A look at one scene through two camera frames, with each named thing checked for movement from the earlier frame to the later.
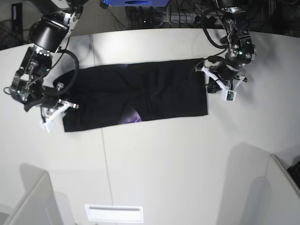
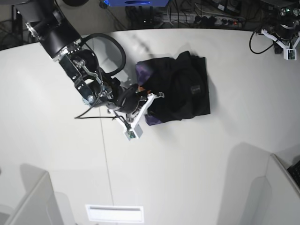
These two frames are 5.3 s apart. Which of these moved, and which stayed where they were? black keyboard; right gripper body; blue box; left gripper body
Moved: left gripper body; right gripper body
Stayed: blue box; black keyboard
